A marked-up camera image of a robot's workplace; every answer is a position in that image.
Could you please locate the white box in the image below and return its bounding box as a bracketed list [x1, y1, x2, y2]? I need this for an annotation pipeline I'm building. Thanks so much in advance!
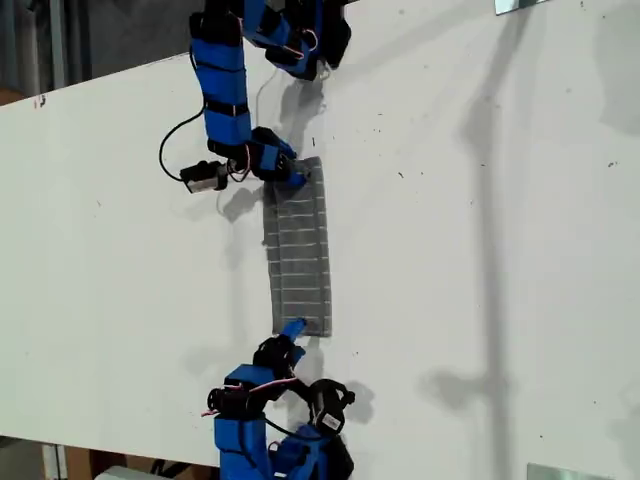
[97, 465, 169, 480]

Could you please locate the white post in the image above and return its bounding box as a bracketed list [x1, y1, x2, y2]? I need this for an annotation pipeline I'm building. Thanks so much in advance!
[42, 443, 68, 480]

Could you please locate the shiny metal plate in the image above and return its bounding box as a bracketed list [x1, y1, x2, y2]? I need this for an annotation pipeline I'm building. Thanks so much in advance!
[494, 0, 547, 16]
[526, 462, 617, 480]

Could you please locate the brown cardboard box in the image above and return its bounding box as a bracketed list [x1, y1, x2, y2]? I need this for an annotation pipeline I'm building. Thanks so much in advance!
[64, 446, 219, 480]

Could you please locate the grey striped square towel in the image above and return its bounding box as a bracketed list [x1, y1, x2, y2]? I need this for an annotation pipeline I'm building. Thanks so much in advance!
[260, 155, 334, 338]

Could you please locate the black camera cable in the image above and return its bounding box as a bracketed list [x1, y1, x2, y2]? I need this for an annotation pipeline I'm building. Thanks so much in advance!
[263, 416, 302, 437]
[158, 101, 209, 182]

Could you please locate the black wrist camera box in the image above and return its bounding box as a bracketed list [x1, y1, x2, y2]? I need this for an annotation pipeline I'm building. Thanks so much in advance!
[306, 378, 357, 435]
[178, 158, 230, 196]

